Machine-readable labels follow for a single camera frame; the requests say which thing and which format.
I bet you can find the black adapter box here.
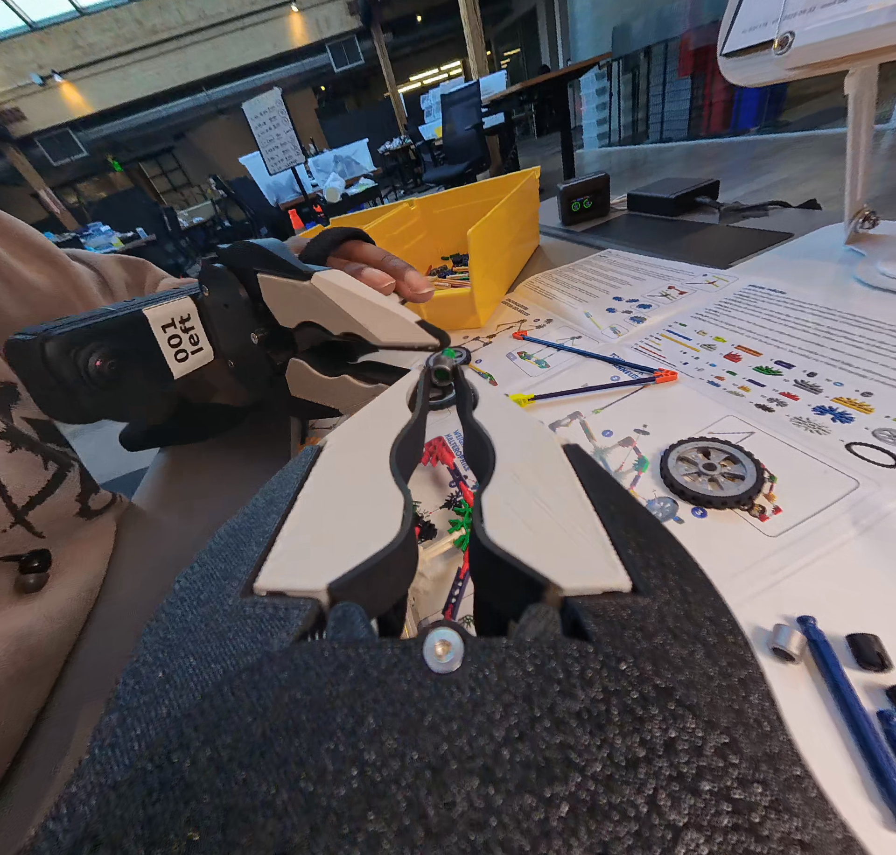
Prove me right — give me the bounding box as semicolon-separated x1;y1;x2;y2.
625;176;723;217

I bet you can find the small black toy wheel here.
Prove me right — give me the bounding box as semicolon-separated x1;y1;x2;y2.
658;435;767;510

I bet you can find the blue rod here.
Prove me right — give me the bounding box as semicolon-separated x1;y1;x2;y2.
796;615;896;814

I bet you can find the black device with green display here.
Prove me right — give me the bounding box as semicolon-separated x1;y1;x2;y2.
556;172;613;227

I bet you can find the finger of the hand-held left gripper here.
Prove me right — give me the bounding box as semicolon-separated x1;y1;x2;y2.
259;267;452;355
287;356;421;422

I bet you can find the white stand base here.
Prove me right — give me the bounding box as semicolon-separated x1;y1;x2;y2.
717;15;896;293

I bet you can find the pile of colourful rods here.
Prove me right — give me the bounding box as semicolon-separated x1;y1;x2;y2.
420;249;474;286

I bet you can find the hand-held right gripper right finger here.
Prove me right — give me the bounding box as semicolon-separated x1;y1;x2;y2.
455;365;634;632

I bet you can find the black office chair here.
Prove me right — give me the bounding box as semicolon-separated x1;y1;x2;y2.
418;83;494;191

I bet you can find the person's left hand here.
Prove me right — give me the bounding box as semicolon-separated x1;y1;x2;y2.
287;225;438;303

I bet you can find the grey desk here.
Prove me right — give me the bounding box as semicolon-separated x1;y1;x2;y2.
63;190;896;855

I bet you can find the printed instruction sheet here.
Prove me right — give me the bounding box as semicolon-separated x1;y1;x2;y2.
406;246;896;855

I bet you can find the white sign board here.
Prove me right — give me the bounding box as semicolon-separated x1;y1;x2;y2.
241;88;309;180

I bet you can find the wooden table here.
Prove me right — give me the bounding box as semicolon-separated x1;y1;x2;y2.
483;50;617;184

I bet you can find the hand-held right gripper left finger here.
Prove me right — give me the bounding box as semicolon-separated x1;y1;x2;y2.
252;365;435;632

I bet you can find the yellow plastic bin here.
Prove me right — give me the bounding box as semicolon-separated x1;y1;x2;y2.
332;167;543;332

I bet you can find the blue rod V-shaped assembly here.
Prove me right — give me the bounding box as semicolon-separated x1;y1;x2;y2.
507;328;681;411

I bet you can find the colourful construction toy model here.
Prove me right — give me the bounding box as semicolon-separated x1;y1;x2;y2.
411;433;480;621

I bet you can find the small black piece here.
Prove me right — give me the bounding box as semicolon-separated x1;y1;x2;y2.
845;633;893;671

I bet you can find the black cable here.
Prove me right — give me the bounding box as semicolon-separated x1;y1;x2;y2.
714;195;827;222

